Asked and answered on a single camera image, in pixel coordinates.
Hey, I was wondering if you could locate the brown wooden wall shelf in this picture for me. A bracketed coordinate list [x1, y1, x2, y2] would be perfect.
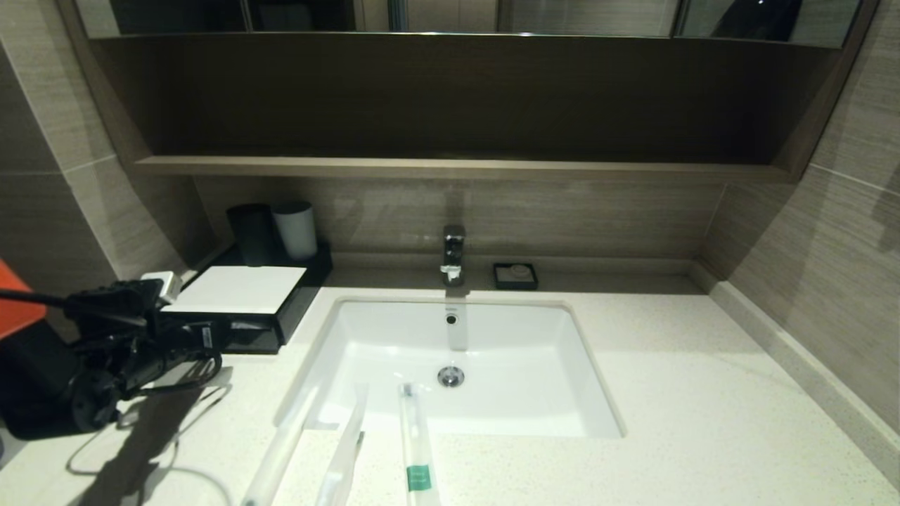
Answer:
[56, 32, 880, 185]

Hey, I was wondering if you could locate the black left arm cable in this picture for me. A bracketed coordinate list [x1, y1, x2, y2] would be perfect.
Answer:
[127, 350, 224, 394]

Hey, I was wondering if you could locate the black soap dish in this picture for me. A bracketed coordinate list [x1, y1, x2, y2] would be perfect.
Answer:
[492, 262, 539, 291]

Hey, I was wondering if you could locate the white ceramic sink basin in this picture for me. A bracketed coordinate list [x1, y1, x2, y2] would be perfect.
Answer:
[274, 297, 626, 440]

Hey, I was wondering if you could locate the black box with white lid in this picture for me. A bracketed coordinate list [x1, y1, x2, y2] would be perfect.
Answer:
[159, 242, 335, 354]

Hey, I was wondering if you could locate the long white packet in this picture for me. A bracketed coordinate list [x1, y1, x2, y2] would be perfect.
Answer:
[241, 383, 324, 506]

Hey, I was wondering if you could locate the black cup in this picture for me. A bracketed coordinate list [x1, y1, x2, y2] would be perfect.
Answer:
[226, 204, 278, 268]

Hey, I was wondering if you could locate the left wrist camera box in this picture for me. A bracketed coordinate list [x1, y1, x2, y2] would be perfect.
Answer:
[65, 271, 185, 318]

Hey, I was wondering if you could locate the white cup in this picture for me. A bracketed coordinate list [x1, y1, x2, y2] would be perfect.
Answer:
[272, 202, 319, 261]

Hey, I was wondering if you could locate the wall mirror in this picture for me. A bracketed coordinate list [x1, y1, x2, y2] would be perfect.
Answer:
[74, 0, 866, 48]

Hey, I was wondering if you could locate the wrapped toothbrush with green label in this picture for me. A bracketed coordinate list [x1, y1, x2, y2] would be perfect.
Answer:
[397, 382, 442, 506]

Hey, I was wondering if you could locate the chrome faucet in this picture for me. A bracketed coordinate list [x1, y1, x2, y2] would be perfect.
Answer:
[440, 225, 467, 287]

